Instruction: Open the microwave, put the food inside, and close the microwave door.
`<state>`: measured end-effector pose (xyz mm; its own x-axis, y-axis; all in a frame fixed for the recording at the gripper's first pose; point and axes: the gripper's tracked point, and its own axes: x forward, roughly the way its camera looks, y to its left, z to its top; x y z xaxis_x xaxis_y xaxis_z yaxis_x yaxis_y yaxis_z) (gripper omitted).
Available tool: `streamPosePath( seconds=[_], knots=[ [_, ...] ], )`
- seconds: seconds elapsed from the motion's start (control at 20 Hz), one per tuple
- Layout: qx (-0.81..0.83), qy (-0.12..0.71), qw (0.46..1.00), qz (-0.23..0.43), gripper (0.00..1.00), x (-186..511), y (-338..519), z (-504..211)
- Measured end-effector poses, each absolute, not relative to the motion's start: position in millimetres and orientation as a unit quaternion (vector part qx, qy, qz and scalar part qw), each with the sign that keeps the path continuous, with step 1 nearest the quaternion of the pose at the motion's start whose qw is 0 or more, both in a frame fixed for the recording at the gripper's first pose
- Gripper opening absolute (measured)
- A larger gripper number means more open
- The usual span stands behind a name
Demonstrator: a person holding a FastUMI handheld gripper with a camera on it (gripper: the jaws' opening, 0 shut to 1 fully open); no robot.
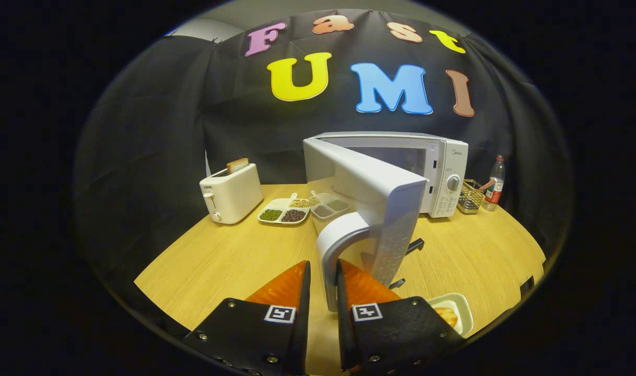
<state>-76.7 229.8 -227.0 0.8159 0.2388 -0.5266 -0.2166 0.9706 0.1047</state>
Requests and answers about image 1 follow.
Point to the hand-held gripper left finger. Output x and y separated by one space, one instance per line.
305 292

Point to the cream toaster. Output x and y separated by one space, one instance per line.
234 196

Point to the clear plastic bottle red label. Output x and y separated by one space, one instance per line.
494 188

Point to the white microwave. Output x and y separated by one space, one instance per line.
380 209

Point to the red striped straw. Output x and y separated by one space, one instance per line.
487 184

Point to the white divided dish of beans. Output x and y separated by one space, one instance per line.
284 210

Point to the golden bread bun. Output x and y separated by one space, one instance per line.
448 317

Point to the toast slice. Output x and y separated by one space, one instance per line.
238 166

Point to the white rectangular plate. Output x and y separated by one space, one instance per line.
463 308

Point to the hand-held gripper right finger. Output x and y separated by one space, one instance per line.
344 313

